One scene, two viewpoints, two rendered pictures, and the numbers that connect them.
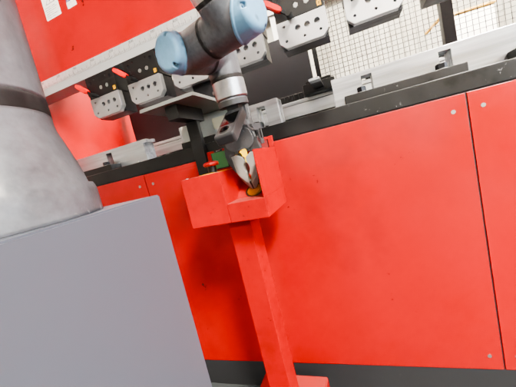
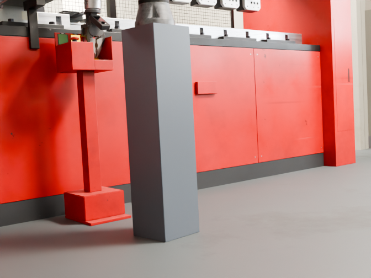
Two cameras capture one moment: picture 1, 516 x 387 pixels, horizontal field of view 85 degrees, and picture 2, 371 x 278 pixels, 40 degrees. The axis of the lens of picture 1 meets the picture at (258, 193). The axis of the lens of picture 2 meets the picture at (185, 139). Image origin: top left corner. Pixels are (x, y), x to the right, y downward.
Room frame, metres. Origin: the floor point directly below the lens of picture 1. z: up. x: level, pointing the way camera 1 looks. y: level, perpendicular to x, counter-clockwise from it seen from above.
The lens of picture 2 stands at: (-0.81, 1.80, 0.47)
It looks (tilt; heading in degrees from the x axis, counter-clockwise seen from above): 3 degrees down; 300
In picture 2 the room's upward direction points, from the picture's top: 3 degrees counter-clockwise
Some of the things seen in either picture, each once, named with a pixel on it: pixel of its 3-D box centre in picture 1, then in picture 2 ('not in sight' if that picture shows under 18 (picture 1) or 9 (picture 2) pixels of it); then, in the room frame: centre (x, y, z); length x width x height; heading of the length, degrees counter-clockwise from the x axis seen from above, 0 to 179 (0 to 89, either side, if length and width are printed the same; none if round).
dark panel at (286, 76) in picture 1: (213, 108); not in sight; (1.62, 0.14, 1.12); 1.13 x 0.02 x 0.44; 70
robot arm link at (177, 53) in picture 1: (192, 51); not in sight; (0.58, 0.06, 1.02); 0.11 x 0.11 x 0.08; 51
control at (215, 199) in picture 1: (233, 180); (84, 51); (0.71, 0.05, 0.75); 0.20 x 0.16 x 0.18; 69
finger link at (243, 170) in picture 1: (246, 170); (90, 47); (0.70, 0.02, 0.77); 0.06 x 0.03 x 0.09; 159
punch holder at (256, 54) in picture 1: (243, 42); not in sight; (1.00, -0.07, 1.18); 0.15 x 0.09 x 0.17; 70
